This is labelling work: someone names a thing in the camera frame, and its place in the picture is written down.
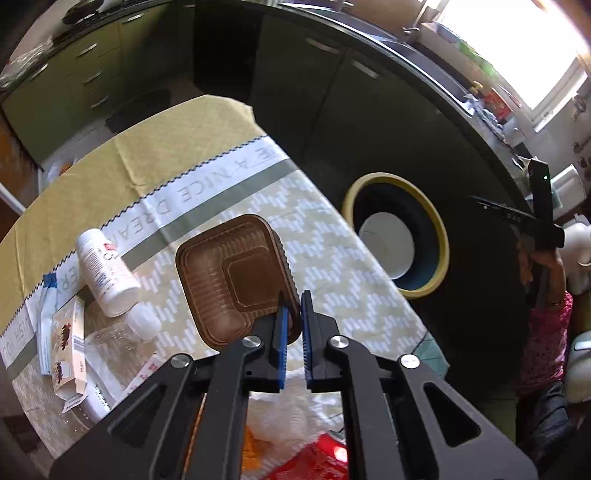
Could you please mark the steel double sink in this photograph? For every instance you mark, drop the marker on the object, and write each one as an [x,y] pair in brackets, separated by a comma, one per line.
[429,55]

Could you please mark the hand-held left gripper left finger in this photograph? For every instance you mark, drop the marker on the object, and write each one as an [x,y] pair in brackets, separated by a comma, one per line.
[282,344]

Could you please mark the dark cloth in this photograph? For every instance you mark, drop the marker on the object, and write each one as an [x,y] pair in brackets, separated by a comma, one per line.
[549,420]

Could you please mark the clear plastic bag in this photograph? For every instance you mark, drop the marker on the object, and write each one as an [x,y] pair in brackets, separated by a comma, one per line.
[25,62]

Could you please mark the clear plastic bottle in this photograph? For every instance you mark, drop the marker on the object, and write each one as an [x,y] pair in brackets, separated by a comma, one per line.
[108,341]

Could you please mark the tall steel faucet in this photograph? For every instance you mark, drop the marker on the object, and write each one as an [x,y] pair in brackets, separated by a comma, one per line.
[418,18]

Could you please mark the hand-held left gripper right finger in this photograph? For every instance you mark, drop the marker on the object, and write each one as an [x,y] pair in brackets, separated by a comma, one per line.
[308,346]

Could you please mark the white tissue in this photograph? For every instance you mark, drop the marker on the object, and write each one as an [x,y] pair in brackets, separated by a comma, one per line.
[286,415]

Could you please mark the green sink base cabinet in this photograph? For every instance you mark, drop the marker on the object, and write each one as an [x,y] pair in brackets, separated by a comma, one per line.
[369,115]

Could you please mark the orange wrapper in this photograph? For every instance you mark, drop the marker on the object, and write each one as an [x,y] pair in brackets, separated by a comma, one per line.
[253,454]

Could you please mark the white plastic bottle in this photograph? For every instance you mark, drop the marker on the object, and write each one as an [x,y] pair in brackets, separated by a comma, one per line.
[104,272]

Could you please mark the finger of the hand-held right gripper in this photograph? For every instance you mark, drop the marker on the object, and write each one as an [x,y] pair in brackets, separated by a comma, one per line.
[508,214]

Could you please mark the black stone countertop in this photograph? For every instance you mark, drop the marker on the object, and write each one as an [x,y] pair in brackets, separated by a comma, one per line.
[508,173]

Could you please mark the yellow soap pump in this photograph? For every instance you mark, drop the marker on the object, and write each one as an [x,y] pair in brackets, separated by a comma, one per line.
[475,86]

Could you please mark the white plastic jug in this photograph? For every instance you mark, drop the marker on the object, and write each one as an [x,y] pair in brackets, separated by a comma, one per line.
[577,249]

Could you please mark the yellow green patterned tablecloth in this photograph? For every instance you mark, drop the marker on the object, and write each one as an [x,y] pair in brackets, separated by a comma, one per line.
[207,152]

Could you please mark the brown plastic food tray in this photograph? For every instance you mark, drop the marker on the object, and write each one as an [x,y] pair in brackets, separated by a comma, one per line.
[221,277]

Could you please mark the red snack packet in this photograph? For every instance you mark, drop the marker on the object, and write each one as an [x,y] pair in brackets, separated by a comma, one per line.
[314,461]

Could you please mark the blue and white packet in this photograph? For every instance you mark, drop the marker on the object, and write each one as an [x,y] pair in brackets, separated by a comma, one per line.
[46,323]

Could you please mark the person's right hand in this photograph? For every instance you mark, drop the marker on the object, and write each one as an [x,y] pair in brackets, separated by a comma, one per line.
[554,272]

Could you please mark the small printed carton box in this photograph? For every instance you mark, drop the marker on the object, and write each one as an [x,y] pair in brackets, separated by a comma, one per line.
[67,341]

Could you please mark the kitchen window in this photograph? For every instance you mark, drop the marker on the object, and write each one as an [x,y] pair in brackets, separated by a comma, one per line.
[517,41]

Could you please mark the yellow rimmed trash bin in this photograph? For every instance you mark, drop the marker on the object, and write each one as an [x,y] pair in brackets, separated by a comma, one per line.
[392,179]

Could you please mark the green drawer base cabinet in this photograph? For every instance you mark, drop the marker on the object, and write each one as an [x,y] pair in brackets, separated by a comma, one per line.
[69,92]

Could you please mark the white red printed wrapper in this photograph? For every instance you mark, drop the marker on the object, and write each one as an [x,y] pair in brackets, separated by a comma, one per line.
[141,376]

